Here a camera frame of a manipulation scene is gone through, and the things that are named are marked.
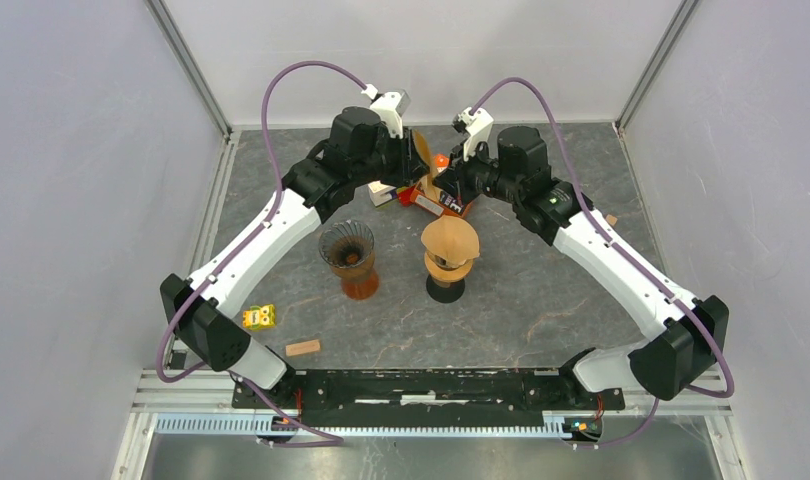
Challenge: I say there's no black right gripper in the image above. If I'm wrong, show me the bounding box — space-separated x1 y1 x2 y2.
432 138 522 207

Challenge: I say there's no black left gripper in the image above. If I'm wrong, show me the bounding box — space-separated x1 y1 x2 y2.
352 125 431 189

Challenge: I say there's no orange filter box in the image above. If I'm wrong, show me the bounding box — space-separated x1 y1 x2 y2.
409 154 473 218

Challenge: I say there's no clear ribbed glass dripper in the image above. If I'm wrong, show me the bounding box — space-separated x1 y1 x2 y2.
431 254 471 270

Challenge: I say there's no dark smoky glass dripper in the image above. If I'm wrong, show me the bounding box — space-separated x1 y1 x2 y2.
318 219 375 268

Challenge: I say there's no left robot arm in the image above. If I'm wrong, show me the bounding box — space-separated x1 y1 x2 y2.
159 107 431 408

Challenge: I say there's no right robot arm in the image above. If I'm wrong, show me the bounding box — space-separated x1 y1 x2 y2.
433 126 729 408

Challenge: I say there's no red toy block base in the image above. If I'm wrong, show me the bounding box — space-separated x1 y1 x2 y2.
397 187 414 207

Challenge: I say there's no white toy block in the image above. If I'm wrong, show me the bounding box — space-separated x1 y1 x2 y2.
367 181 398 208

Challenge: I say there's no amber glass flask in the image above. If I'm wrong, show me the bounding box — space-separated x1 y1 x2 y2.
341 270 380 301

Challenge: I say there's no small wooden plank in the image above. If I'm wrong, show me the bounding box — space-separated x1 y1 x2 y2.
285 339 322 357

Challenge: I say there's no yellow toy block figure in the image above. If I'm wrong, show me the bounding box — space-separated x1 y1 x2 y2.
241 304 277 331

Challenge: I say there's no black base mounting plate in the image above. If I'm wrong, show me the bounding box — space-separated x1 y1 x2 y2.
266 368 626 429

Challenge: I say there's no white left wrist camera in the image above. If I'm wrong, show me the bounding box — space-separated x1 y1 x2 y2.
362 83 411 139

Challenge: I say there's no grey slotted cable duct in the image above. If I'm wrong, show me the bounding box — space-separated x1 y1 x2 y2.
154 413 602 441

